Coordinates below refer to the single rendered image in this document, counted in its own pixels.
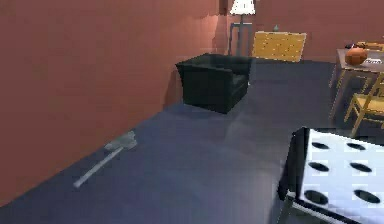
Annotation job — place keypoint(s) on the orange ball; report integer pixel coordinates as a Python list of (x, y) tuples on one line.
[(356, 56)]

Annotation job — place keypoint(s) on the yellow wooden chair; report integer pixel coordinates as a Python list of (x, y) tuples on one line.
[(366, 101)]

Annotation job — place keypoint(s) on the brown wooden table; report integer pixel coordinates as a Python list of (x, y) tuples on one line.
[(354, 68)]

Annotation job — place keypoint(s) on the grey metal side table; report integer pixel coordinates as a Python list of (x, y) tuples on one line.
[(240, 36)]

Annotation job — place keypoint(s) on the small teal vase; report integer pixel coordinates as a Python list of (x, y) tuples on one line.
[(276, 28)]

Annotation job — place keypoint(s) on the white seat with black dimples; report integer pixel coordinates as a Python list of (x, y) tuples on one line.
[(336, 173)]

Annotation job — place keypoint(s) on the yellow chest of drawers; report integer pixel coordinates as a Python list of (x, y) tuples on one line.
[(278, 46)]

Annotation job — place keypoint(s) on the white plate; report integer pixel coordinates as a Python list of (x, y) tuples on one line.
[(373, 61)]

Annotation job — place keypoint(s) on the black armchair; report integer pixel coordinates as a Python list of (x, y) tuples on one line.
[(213, 83)]

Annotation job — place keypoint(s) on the white shade floor lamp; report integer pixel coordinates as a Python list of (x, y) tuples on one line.
[(242, 8)]

